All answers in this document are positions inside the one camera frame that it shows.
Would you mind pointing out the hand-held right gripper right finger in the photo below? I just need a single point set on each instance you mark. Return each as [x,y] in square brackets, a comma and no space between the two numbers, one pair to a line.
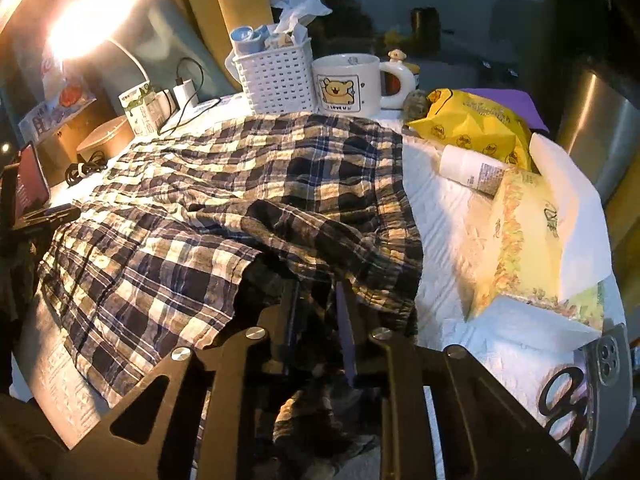
[346,332]

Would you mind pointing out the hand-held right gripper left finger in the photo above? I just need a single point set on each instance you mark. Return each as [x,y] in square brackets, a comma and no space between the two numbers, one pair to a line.
[289,322]

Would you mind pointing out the blue yellow plaid shirt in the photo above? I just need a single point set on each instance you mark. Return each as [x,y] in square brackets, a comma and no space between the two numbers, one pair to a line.
[200,200]

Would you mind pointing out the white textured table cloth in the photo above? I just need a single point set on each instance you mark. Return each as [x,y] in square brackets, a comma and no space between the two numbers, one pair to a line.
[445,240]

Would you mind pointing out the yellow floral tissue box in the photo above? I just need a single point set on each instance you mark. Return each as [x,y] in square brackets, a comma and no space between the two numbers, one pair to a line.
[520,240]

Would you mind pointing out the white plastic bottle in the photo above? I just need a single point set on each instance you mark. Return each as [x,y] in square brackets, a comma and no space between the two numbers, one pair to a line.
[465,165]

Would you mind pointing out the black scissors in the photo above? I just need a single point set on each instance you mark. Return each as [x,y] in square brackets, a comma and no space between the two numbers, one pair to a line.
[560,416]

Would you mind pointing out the white power strip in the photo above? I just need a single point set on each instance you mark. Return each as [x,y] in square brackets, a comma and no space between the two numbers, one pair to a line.
[205,106]

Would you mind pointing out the yellow duck print packet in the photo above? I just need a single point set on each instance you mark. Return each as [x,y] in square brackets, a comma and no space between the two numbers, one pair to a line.
[465,125]

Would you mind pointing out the white perforated plastic basket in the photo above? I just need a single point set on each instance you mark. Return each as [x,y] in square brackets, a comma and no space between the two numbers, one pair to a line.
[275,80]

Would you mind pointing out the white bear print mug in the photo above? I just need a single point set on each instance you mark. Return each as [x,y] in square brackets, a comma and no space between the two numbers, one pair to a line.
[370,85]

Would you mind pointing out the white charger plug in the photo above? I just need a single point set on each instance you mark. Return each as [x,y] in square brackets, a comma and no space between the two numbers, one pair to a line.
[185,92]

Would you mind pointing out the green white milk carton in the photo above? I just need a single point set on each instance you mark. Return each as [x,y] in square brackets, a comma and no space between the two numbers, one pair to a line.
[135,110]

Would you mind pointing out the brown lidded food container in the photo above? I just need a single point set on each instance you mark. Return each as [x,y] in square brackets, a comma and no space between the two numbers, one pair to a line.
[105,135]

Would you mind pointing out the silver smartphone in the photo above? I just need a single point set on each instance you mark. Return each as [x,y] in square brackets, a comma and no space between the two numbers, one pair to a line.
[607,360]

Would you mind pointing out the purple cloth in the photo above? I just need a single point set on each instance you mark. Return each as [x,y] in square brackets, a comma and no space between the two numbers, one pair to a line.
[520,105]

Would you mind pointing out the pale blue roll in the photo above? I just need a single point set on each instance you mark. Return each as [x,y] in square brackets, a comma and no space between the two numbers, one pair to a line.
[247,37]

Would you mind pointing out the yellow cardboard box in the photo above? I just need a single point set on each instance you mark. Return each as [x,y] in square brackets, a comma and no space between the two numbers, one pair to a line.
[60,147]

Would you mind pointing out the crumpled white tissue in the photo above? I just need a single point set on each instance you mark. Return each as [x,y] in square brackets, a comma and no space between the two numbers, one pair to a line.
[300,10]

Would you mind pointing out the dark bottle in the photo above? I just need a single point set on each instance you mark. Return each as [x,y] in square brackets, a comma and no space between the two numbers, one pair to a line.
[425,25]

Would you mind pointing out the snack packet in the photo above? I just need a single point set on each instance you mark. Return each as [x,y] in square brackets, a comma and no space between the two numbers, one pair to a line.
[55,105]

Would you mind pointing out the mustard yellow board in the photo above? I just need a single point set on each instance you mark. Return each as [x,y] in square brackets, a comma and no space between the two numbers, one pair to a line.
[220,10]

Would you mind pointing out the stainless steel appliance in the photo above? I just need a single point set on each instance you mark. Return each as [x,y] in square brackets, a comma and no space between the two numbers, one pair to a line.
[595,120]

